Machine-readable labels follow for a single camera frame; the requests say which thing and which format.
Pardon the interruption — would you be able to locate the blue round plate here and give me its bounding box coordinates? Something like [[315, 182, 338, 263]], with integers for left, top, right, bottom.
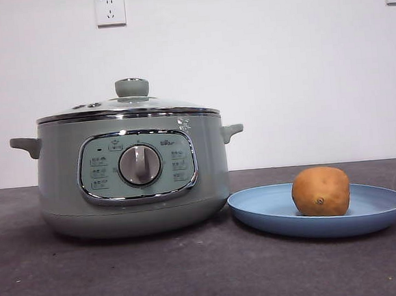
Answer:
[[225, 174, 396, 247]]

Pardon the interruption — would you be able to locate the glass lid with green knob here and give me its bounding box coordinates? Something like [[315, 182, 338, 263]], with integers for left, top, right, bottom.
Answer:
[[33, 70, 222, 130]]

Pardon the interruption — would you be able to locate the pale green electric steamer pot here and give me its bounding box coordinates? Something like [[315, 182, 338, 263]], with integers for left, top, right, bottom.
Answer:
[[7, 107, 252, 247]]

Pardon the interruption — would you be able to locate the brown potato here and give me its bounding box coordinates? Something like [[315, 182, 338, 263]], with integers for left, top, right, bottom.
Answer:
[[289, 163, 354, 221]]

